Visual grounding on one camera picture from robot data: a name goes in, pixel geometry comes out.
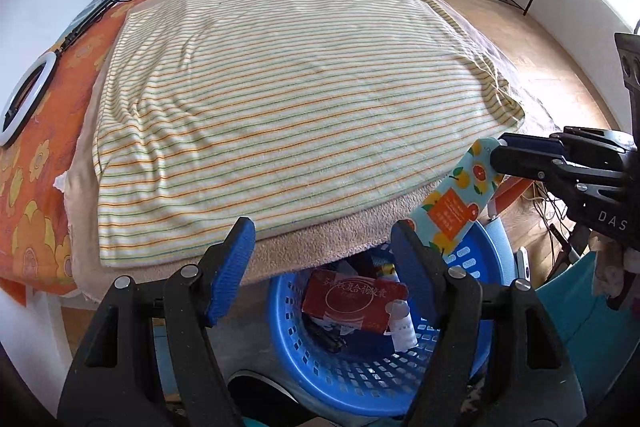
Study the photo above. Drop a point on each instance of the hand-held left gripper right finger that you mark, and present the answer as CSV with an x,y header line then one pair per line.
x,y
415,267

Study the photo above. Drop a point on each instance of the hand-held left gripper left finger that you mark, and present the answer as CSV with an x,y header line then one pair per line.
x,y
232,267

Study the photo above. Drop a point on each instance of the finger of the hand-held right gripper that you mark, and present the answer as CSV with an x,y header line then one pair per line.
x,y
530,143
520,164

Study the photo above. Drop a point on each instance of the colourful patterned wrapper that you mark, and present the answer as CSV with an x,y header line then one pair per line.
x,y
385,269

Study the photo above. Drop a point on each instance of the fruit print tube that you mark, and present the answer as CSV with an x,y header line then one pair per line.
x,y
450,212

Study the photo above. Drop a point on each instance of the red cardboard box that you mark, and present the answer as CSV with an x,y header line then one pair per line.
x,y
350,302

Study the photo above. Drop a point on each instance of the blue plastic basket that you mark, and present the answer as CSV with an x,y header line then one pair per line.
x,y
350,377

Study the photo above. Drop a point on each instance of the person's right hand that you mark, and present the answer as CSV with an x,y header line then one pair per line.
x,y
617,277

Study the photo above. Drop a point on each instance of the beige towel blanket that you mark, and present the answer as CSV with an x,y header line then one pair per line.
x,y
310,247

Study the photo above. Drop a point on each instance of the white power strip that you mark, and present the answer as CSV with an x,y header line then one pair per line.
x,y
522,263

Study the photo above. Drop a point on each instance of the teal plastic bin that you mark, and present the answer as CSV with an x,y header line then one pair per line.
x,y
575,322

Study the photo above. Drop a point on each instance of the striped blanket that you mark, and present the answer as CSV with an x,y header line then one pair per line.
x,y
300,82

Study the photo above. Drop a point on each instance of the orange flowered sheet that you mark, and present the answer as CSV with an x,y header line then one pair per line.
x,y
40,157

